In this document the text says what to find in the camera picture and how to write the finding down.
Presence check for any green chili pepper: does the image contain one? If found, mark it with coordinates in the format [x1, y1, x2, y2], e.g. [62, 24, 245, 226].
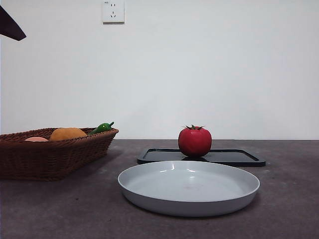
[87, 121, 115, 135]

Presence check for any red tomato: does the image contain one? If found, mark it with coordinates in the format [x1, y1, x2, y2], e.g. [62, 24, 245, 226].
[177, 124, 213, 158]

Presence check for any white wall socket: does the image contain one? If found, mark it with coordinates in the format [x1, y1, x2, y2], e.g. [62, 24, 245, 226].
[102, 0, 125, 25]

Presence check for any brown wicker basket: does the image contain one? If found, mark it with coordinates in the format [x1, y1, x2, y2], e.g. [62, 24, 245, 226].
[0, 127, 119, 182]

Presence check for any pale pink egg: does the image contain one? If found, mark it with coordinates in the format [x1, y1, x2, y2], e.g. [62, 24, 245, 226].
[24, 136, 49, 143]

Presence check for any grey round plate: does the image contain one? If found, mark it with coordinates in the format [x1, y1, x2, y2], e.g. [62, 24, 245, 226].
[117, 160, 261, 218]

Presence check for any black rectangular tray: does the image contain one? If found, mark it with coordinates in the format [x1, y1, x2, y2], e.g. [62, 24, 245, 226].
[137, 147, 266, 167]

